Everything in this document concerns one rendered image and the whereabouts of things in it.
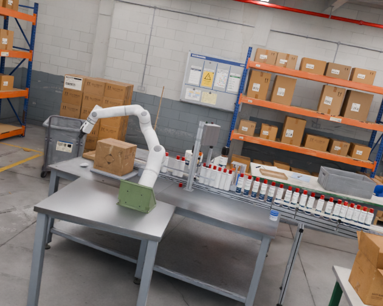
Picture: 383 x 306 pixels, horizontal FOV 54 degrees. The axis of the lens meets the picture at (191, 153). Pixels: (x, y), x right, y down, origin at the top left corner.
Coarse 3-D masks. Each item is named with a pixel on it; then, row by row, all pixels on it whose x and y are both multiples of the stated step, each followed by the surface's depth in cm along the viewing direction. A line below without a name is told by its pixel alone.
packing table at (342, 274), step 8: (336, 272) 264; (344, 272) 267; (336, 280) 270; (344, 280) 254; (336, 288) 268; (344, 288) 244; (352, 288) 246; (336, 296) 269; (352, 296) 236; (336, 304) 271; (352, 304) 227; (360, 304) 229
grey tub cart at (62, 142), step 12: (48, 120) 550; (60, 120) 597; (72, 120) 601; (84, 120) 605; (48, 132) 522; (60, 132) 529; (72, 132) 532; (48, 144) 528; (60, 144) 534; (72, 144) 537; (84, 144) 561; (48, 156) 536; (60, 156) 539; (72, 156) 542; (48, 168) 541
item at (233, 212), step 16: (80, 160) 381; (80, 176) 336; (96, 176) 344; (160, 192) 336; (176, 192) 344; (192, 192) 353; (208, 192) 362; (176, 208) 312; (192, 208) 314; (208, 208) 321; (224, 208) 329; (240, 208) 337; (256, 208) 346; (240, 224) 301; (256, 224) 308; (272, 224) 315
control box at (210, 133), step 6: (204, 126) 344; (210, 126) 344; (216, 126) 349; (204, 132) 344; (210, 132) 347; (216, 132) 351; (204, 138) 344; (210, 138) 349; (216, 138) 353; (204, 144) 347; (210, 144) 351
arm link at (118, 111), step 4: (108, 108) 333; (112, 108) 337; (116, 108) 337; (120, 108) 337; (124, 108) 337; (92, 112) 328; (96, 112) 328; (100, 112) 328; (104, 112) 329; (108, 112) 332; (112, 112) 336; (116, 112) 337; (120, 112) 337; (124, 112) 338; (92, 116) 328; (96, 116) 328; (100, 116) 329; (104, 116) 330; (108, 116) 333; (112, 116) 338; (116, 116) 340
